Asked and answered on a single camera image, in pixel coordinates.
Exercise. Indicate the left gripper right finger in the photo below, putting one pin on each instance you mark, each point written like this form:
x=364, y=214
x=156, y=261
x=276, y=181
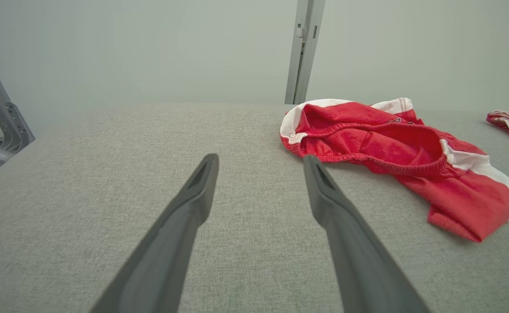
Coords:
x=354, y=252

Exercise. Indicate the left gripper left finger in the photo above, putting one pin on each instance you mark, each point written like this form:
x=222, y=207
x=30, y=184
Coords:
x=172, y=243

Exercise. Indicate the red white sports shorts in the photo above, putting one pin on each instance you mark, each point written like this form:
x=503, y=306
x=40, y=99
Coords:
x=393, y=148

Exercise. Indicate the grey double partition post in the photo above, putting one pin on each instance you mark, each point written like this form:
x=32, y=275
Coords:
x=304, y=52

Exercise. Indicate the grey metal support frame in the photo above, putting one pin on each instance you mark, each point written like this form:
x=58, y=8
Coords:
x=2, y=126

